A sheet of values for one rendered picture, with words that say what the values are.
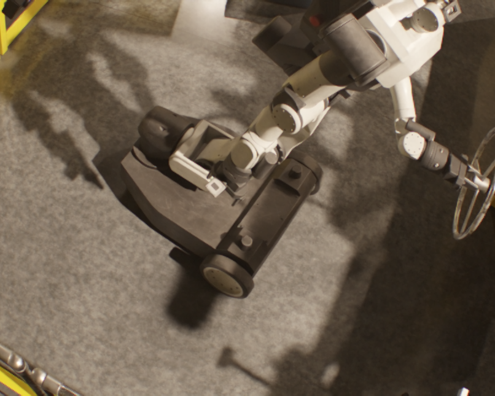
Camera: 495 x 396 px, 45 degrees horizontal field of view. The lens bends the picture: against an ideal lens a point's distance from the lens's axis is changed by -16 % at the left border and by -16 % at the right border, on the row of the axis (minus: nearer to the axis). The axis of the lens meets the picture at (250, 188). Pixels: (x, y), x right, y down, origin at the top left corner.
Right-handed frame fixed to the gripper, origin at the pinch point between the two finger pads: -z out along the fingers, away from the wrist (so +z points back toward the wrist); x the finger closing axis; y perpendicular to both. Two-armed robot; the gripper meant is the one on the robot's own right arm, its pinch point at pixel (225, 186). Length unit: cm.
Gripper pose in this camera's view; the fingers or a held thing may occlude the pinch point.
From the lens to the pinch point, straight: 203.0
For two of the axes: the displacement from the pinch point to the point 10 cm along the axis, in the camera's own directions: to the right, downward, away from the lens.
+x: 6.8, 7.3, -0.8
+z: 3.5, -4.2, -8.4
